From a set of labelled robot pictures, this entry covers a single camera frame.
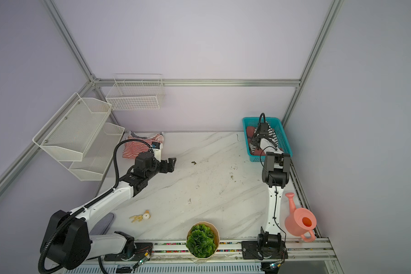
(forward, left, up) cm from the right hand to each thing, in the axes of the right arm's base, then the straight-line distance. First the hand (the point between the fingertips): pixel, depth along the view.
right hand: (252, 139), depth 112 cm
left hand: (-25, +51, +13) cm, 58 cm away
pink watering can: (-55, -9, +6) cm, 56 cm away
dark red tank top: (+6, +1, +1) cm, 6 cm away
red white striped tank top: (-9, +77, +3) cm, 78 cm away
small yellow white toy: (-48, +61, -1) cm, 78 cm away
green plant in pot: (-61, +32, +8) cm, 69 cm away
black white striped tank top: (-26, +3, +25) cm, 36 cm away
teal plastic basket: (-7, -17, +5) cm, 19 cm away
